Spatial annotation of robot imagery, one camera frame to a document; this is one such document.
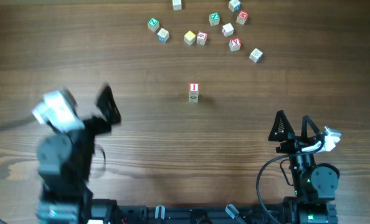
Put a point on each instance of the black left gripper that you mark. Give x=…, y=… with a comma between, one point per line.
x=95, y=121

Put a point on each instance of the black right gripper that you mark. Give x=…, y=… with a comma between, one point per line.
x=295, y=146

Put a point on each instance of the yellow soccer ball block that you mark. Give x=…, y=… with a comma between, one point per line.
x=193, y=97

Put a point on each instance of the red I letter block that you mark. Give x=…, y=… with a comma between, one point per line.
x=194, y=88

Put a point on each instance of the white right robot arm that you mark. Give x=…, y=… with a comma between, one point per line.
x=314, y=184

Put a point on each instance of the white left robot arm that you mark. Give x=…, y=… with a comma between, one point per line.
x=65, y=159

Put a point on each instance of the blue X letter block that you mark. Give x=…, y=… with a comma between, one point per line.
x=255, y=55

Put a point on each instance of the blue sided wooden block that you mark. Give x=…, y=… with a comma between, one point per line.
x=163, y=35

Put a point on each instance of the green Z letter block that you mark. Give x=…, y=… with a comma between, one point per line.
x=153, y=24

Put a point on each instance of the red Y letter block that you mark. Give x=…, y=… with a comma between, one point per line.
x=235, y=44

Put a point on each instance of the yellow top wooden block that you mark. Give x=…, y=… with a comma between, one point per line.
x=189, y=37

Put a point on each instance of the red 9 number block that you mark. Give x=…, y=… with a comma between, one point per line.
x=201, y=38

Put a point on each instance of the white red sided block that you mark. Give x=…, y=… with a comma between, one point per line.
x=227, y=29

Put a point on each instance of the red M letter block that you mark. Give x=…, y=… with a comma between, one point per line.
x=242, y=17

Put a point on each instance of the plain wooden block far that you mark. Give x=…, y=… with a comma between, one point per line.
x=177, y=4

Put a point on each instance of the blue sided far block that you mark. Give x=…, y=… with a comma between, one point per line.
x=234, y=5

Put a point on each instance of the green N letter block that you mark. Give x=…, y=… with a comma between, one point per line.
x=214, y=19

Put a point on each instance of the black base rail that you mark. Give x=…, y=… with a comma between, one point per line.
x=197, y=214

